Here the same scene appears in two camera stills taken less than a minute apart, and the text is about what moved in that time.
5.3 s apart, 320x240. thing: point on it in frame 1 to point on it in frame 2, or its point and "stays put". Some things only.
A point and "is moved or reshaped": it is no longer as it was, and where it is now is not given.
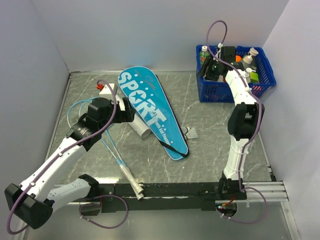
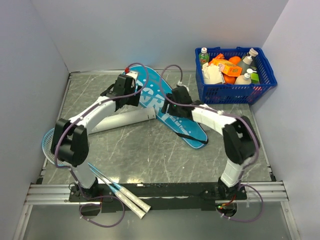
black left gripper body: (121, 115) to (133, 100)
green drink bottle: (203, 55) stays put
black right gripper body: (213, 72) to (173, 109)
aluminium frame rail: (258, 193) stays put
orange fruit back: (238, 58) stays put
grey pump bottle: (250, 61) stays put
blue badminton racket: (77, 111) to (50, 157)
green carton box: (254, 78) stays put
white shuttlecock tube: (137, 125) is moved or reshaped
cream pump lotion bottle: (248, 70) stays put
